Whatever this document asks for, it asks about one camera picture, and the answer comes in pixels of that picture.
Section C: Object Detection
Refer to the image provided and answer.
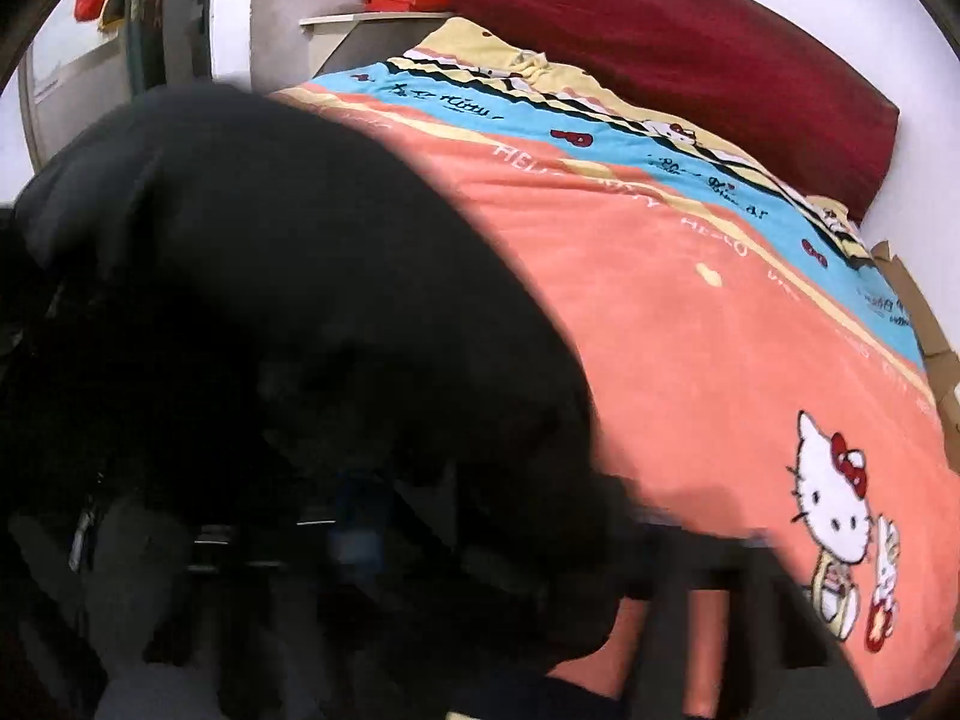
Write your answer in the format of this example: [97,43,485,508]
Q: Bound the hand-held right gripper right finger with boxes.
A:
[630,532,878,720]

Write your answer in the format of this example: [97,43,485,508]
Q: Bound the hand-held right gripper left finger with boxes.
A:
[187,472,398,720]

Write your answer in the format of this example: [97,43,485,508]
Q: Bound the black garment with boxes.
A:
[0,82,646,720]

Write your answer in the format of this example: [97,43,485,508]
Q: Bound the printed cartoon cat blanket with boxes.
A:
[270,15,960,720]

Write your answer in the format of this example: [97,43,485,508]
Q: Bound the brown cardboard pieces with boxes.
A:
[870,240,960,406]

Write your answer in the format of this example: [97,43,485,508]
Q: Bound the white bedside shelf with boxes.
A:
[300,11,455,80]

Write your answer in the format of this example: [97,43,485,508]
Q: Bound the dark red headboard cushion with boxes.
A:
[450,0,901,222]

